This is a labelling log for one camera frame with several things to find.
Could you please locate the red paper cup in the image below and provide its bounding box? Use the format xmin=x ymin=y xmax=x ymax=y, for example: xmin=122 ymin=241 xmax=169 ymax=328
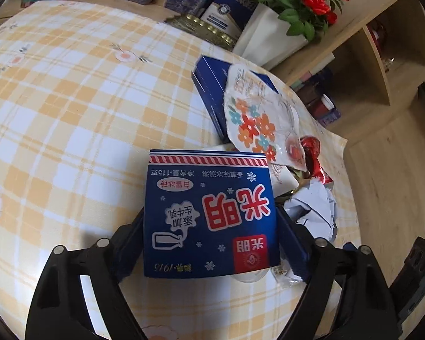
xmin=315 ymin=94 xmax=335 ymax=114

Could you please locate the crumpled white paper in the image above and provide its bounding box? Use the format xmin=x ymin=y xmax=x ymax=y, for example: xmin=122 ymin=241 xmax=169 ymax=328
xmin=283 ymin=180 xmax=337 ymax=241

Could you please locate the blue box white label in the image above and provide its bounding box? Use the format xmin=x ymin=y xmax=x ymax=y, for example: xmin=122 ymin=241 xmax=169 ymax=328
xmin=198 ymin=0 xmax=266 ymax=41

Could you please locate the yellow plaid floral tablecloth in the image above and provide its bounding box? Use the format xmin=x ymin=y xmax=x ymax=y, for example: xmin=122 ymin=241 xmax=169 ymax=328
xmin=0 ymin=0 xmax=362 ymax=340

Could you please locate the wooden shelf unit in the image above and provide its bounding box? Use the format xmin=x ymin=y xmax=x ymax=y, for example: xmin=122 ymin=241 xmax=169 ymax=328
xmin=0 ymin=0 xmax=425 ymax=146

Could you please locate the blue ice cream carton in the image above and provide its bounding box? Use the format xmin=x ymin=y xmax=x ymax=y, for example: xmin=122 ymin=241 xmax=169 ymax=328
xmin=143 ymin=149 xmax=281 ymax=279

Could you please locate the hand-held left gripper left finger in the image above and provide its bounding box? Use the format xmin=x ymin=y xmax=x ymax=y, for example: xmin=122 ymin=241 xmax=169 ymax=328
xmin=23 ymin=207 xmax=153 ymax=340

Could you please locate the white flower pot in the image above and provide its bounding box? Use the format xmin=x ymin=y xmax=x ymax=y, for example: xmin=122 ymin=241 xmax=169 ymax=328
xmin=233 ymin=2 xmax=317 ymax=68

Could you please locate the blue cardboard box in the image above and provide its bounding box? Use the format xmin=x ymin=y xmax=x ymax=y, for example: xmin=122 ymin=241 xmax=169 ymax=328
xmin=191 ymin=55 xmax=280 ymax=140

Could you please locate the red foil wrapper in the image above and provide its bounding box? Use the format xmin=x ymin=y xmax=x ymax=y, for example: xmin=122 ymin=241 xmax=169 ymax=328
xmin=299 ymin=135 xmax=335 ymax=188

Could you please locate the pastel paper cup stack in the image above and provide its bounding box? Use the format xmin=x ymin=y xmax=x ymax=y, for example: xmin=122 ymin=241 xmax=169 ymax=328
xmin=290 ymin=53 xmax=335 ymax=91

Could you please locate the dark blue printed box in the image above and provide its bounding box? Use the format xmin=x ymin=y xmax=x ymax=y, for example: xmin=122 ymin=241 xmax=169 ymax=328
xmin=301 ymin=67 xmax=335 ymax=107

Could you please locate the red jar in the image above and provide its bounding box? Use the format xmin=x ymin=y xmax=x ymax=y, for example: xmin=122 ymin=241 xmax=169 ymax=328
xmin=370 ymin=21 xmax=390 ymax=48

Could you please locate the floral printed plastic bag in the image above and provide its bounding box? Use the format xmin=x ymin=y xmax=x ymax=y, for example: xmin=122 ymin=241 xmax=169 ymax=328
xmin=222 ymin=63 xmax=307 ymax=172

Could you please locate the golden scalloped metal tray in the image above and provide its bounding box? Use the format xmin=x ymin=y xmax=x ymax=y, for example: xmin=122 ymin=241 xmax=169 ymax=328
xmin=165 ymin=14 xmax=238 ymax=51

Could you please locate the artificial red rose bouquet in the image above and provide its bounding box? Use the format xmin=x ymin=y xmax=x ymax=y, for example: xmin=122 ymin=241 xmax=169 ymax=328
xmin=240 ymin=0 xmax=351 ymax=41

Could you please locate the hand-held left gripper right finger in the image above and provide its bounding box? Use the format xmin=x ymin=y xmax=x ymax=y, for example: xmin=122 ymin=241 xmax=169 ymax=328
xmin=274 ymin=205 xmax=402 ymax=340

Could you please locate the purple printed box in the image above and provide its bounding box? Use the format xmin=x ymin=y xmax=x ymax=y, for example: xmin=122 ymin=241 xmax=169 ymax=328
xmin=317 ymin=108 xmax=341 ymax=126

